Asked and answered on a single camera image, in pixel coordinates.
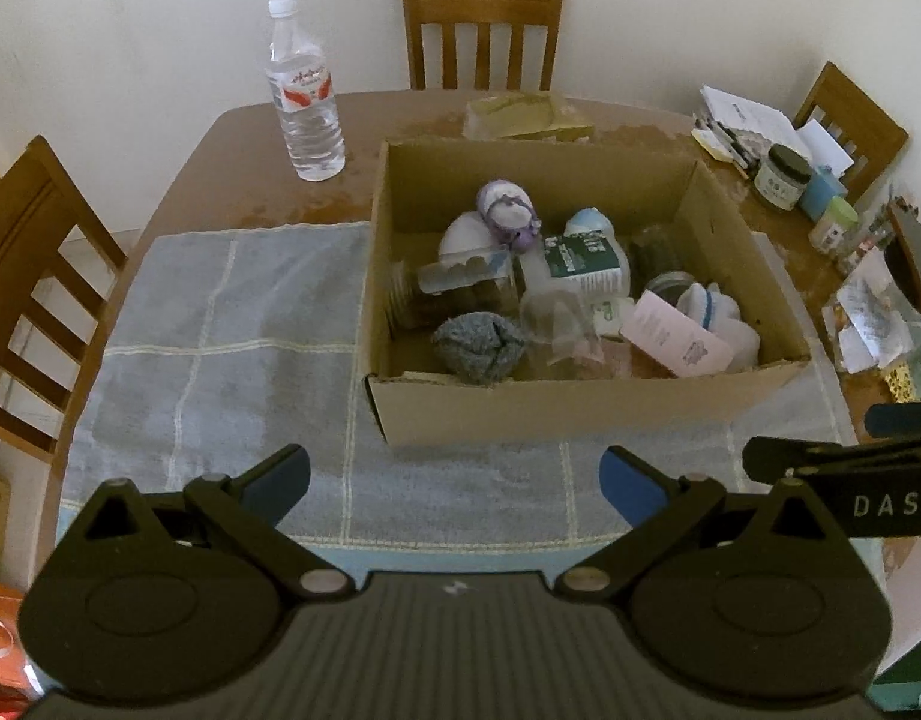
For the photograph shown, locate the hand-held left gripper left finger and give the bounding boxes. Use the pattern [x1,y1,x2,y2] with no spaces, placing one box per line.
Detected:
[77,444,356,602]

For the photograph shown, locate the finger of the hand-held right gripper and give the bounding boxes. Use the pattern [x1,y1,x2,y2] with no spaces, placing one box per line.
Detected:
[865,401,921,441]
[741,433,921,485]

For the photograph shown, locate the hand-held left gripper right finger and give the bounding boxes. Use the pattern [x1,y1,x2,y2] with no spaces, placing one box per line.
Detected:
[554,446,832,605]

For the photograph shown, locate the cardboard box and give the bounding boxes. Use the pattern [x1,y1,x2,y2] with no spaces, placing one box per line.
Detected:
[359,139,812,451]

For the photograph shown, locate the large pink carton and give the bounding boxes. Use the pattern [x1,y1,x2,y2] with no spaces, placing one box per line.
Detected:
[621,291,733,378]

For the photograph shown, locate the clear plastic cup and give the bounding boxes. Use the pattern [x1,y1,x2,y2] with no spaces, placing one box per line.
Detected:
[520,291,605,381]

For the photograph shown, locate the white blue-striped knit sock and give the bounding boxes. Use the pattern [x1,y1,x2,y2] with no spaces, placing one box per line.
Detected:
[676,281,763,374]

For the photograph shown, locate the grey blue knit sock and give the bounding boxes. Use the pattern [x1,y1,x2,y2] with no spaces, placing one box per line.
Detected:
[431,313,526,388]

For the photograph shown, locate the white container green label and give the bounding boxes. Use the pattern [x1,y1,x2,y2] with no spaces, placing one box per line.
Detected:
[542,231,631,299]

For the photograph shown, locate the glass jar with dark contents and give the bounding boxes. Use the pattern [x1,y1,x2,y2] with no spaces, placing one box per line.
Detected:
[389,251,520,331]
[629,225,695,305]

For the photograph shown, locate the light blue toy figure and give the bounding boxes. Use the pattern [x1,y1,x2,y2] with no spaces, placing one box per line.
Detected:
[563,208,617,239]

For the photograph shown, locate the white knit sock blue cuff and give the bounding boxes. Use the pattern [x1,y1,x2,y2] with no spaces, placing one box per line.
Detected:
[439,212,500,261]

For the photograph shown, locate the gold ornament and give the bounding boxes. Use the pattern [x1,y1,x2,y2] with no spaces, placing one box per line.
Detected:
[882,361,921,400]

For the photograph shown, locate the clear plastic bag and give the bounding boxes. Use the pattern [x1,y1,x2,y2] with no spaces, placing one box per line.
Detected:
[821,246,921,377]

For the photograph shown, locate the light blue checked cloth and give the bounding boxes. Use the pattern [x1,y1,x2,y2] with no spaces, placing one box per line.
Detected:
[59,221,859,557]

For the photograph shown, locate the green bag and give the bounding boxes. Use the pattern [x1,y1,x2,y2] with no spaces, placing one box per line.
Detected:
[872,656,921,713]

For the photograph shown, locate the small green capped bottle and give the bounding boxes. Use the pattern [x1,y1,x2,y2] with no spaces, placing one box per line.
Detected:
[809,196,860,256]

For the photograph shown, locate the light blue container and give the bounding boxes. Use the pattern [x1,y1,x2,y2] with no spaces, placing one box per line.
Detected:
[799,165,849,222]

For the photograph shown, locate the white jar black lid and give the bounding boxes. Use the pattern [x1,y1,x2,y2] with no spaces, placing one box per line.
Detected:
[754,144,812,211]

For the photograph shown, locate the white envelope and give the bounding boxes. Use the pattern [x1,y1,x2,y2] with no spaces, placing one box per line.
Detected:
[794,118,856,175]

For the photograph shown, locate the orange bag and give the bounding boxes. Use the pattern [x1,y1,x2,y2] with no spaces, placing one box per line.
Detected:
[0,577,34,695]

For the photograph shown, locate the bunch of pens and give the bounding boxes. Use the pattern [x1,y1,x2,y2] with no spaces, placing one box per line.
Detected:
[692,114,754,175]

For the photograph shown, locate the white paper sheets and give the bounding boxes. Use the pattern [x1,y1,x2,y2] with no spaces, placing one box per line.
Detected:
[700,85,796,140]

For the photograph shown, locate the clear plastic water bottle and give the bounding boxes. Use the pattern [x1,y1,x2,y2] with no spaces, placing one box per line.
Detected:
[263,0,347,182]

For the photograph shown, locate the olive tissue packet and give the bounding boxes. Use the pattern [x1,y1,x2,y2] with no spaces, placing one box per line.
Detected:
[464,92,598,142]

